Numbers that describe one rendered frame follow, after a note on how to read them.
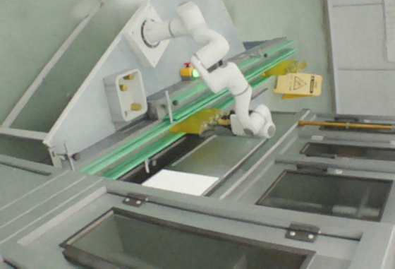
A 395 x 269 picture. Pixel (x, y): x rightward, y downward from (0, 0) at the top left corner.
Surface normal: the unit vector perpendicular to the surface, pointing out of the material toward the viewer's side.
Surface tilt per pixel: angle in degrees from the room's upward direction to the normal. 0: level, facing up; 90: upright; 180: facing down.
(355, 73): 90
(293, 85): 76
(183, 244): 90
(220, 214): 90
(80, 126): 0
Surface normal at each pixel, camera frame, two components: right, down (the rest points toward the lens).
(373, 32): -0.55, 0.34
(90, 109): 0.83, 0.04
